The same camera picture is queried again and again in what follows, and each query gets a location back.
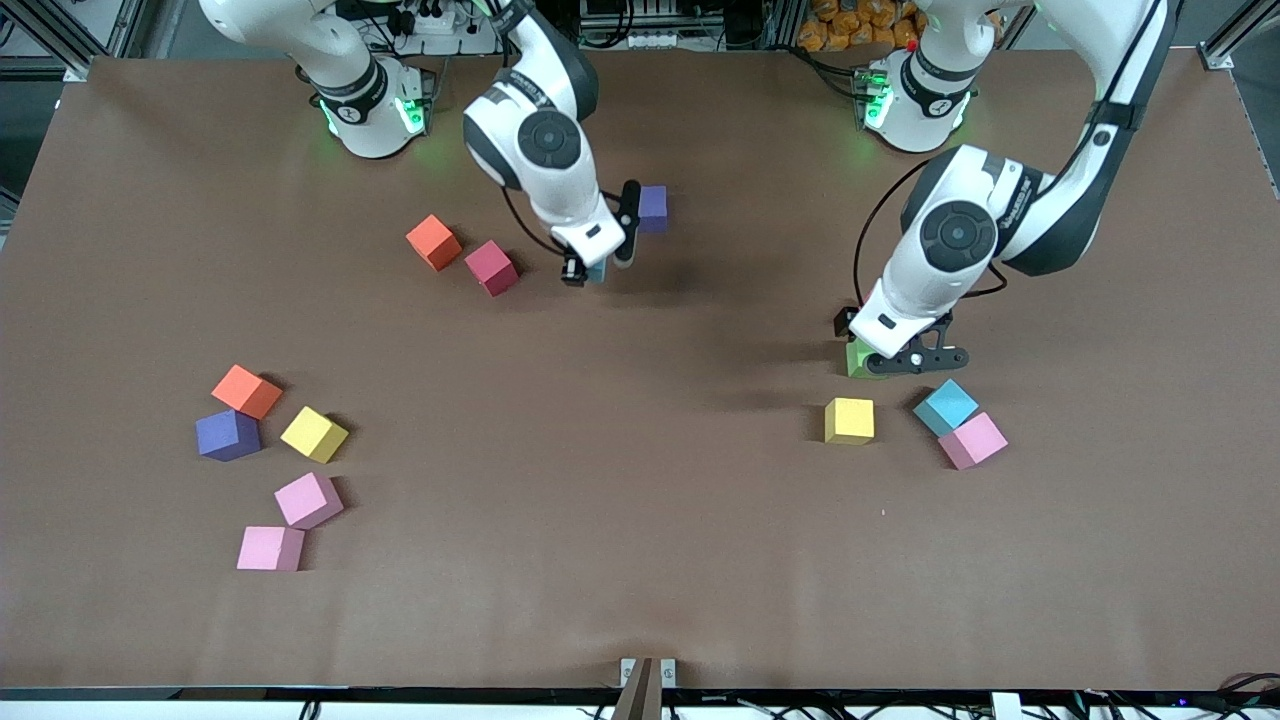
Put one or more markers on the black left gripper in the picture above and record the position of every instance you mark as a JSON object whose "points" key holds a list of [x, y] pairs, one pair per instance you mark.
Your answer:
{"points": [[843, 322]]}

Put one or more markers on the blue foam block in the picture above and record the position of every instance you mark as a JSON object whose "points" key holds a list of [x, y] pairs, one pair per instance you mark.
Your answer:
{"points": [[945, 407], [597, 272]]}

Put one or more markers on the green foam block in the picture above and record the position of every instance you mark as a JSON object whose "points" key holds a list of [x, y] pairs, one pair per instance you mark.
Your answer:
{"points": [[858, 362]]}

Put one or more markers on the dark pink foam block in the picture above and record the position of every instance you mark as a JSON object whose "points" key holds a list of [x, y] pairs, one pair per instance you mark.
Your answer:
{"points": [[491, 268]]}

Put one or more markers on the purple foam block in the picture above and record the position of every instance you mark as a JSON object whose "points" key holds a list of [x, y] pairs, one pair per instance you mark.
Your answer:
{"points": [[228, 435], [653, 208]]}

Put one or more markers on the orange foam block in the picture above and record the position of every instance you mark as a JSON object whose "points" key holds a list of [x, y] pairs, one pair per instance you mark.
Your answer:
{"points": [[246, 391], [433, 243]]}

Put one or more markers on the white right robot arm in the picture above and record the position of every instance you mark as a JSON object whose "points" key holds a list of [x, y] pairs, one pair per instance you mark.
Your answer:
{"points": [[545, 140]]}

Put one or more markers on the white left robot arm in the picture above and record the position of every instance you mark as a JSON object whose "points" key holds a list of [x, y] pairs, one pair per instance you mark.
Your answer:
{"points": [[955, 235]]}

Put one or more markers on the yellow foam block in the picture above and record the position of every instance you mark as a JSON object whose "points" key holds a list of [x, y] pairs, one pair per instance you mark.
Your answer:
{"points": [[314, 434], [849, 420]]}

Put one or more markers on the light pink foam block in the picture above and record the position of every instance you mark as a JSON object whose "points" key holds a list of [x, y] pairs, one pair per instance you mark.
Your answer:
{"points": [[270, 548], [308, 500], [972, 440]]}

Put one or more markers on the small white power strip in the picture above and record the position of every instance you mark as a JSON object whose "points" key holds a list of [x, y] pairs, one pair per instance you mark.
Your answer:
{"points": [[660, 40]]}

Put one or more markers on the white power strip with plugs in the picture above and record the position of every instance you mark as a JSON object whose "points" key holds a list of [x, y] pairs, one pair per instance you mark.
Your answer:
{"points": [[432, 22]]}

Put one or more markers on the bag of orange fruit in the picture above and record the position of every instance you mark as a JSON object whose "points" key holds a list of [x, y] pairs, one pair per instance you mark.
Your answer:
{"points": [[850, 25]]}

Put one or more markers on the small white box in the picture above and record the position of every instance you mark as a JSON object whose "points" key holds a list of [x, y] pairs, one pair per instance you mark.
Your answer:
{"points": [[1005, 708]]}

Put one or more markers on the brown wooden strut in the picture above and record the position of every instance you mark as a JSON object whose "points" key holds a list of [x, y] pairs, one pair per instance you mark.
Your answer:
{"points": [[640, 700]]}

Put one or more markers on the metal table edge bracket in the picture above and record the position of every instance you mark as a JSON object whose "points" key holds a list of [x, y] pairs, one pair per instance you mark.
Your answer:
{"points": [[628, 672]]}

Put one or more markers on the aluminium frame post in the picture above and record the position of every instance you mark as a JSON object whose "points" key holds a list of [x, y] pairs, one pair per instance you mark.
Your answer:
{"points": [[1240, 28], [76, 70]]}

